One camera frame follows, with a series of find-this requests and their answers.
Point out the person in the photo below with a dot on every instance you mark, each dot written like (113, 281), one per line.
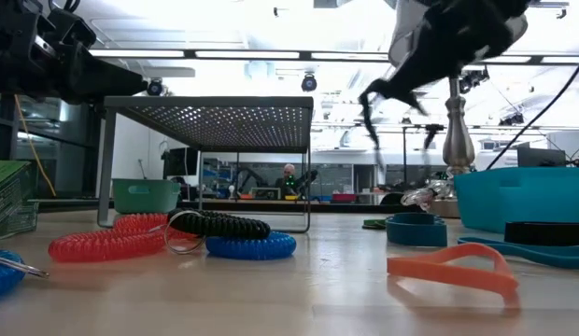
(288, 173)

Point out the black monitor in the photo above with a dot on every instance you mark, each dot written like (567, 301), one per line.
(541, 158)
(181, 162)

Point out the background black robot arm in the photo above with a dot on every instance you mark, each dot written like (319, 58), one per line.
(252, 176)

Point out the grey perforated metal shelf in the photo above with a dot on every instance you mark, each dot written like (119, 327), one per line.
(215, 123)

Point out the black ceiling camera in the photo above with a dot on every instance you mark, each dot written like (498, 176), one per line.
(155, 88)
(309, 84)

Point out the pink plastic tray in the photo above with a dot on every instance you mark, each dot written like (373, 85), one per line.
(344, 197)

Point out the orange rubber band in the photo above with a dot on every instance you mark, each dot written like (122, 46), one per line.
(434, 271)

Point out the overhead light bar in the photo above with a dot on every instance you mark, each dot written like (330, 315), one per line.
(189, 54)

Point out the Crayola crayon box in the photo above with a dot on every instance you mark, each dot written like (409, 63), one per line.
(30, 219)
(4, 196)

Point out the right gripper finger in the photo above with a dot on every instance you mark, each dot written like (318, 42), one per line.
(371, 121)
(397, 91)

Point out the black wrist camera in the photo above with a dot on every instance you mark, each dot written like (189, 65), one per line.
(72, 28)

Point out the teal plastic bin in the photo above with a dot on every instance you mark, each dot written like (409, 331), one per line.
(518, 200)

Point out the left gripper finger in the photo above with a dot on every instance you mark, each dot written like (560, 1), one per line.
(112, 86)

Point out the silver lamp with white shade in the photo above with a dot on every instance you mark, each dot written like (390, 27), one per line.
(457, 140)

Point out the green rubber band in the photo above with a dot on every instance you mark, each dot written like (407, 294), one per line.
(373, 224)

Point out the green plastic bin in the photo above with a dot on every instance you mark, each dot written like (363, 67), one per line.
(145, 198)

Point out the black aluminium table frame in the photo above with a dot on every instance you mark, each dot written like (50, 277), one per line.
(252, 206)

